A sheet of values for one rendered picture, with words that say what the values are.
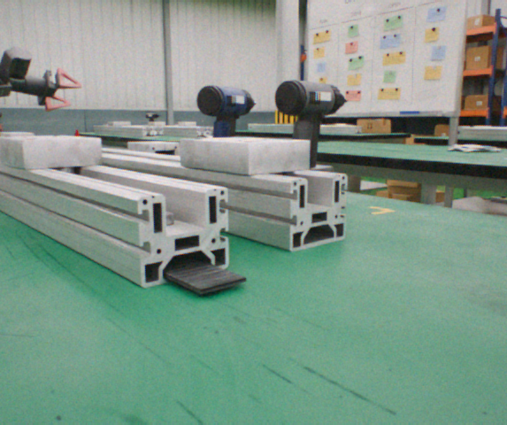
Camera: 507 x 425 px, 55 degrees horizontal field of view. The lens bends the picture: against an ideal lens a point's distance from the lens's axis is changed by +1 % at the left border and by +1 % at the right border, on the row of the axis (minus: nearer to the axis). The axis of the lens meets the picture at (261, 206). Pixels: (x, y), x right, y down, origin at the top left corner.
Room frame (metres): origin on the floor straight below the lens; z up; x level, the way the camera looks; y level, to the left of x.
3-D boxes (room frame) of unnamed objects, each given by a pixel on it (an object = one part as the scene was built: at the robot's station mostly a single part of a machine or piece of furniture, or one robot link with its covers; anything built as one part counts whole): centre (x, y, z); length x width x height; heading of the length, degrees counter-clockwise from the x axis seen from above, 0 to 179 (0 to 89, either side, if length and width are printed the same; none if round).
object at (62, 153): (0.76, 0.33, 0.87); 0.16 x 0.11 x 0.07; 41
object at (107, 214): (0.76, 0.33, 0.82); 0.80 x 0.10 x 0.09; 41
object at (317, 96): (0.91, -0.11, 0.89); 0.20 x 0.08 x 0.22; 140
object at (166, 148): (1.25, 0.28, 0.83); 0.11 x 0.10 x 0.10; 135
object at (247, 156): (0.70, 0.03, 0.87); 0.16 x 0.11 x 0.07; 41
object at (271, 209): (0.89, 0.19, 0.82); 0.80 x 0.10 x 0.09; 41
